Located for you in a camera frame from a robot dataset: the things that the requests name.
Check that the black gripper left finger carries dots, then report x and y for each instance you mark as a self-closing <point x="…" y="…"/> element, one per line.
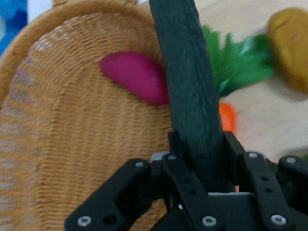
<point x="120" y="192"/>

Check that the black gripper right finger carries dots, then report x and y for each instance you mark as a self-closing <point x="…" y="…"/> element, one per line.
<point x="269" y="187"/>

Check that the long dark green cucumber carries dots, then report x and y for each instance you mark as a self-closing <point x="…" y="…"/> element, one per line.
<point x="187" y="72"/>

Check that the wooden cutting board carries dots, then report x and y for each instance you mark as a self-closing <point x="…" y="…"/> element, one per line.
<point x="264" y="120"/>

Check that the woven wicker basket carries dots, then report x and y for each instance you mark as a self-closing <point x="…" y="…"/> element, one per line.
<point x="60" y="120"/>

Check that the purple toy eggplant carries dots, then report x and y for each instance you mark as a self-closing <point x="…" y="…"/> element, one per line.
<point x="137" y="74"/>

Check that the orange carrot with green leaves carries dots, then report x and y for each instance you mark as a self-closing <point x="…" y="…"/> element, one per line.
<point x="240" y="62"/>

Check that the brown potato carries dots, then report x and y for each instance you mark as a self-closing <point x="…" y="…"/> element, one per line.
<point x="291" y="48"/>

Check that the light blue foam mat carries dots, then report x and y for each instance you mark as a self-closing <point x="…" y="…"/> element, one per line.
<point x="6" y="41"/>

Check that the dark blue foam mat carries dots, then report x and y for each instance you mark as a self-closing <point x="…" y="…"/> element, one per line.
<point x="14" y="12"/>

